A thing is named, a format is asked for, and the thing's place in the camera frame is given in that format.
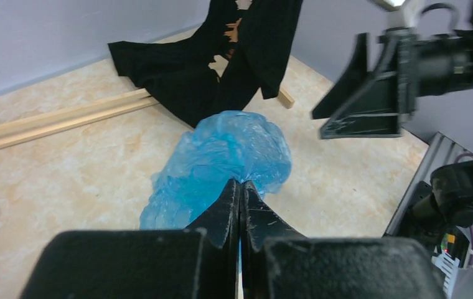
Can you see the wooden drying rack frame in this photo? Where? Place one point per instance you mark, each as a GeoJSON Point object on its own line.
{"type": "Point", "coordinates": [45, 124]}

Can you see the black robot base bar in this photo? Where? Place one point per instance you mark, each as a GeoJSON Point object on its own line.
{"type": "Point", "coordinates": [437, 213]}

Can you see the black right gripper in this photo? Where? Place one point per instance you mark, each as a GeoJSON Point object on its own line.
{"type": "Point", "coordinates": [355, 105]}

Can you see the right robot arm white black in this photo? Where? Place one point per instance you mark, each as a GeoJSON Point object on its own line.
{"type": "Point", "coordinates": [445, 61]}

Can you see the white slotted cable duct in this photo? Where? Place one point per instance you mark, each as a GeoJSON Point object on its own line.
{"type": "Point", "coordinates": [449, 266]}

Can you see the blue plastic trash bag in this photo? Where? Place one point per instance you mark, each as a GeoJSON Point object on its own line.
{"type": "Point", "coordinates": [243, 146]}

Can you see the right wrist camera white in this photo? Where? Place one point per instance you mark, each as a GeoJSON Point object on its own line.
{"type": "Point", "coordinates": [401, 13]}

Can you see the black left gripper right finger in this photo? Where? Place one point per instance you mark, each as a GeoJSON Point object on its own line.
{"type": "Point", "coordinates": [279, 262]}

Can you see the black cloth garment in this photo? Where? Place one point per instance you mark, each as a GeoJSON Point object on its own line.
{"type": "Point", "coordinates": [242, 47]}

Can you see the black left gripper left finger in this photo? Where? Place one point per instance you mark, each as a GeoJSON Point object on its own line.
{"type": "Point", "coordinates": [198, 261]}

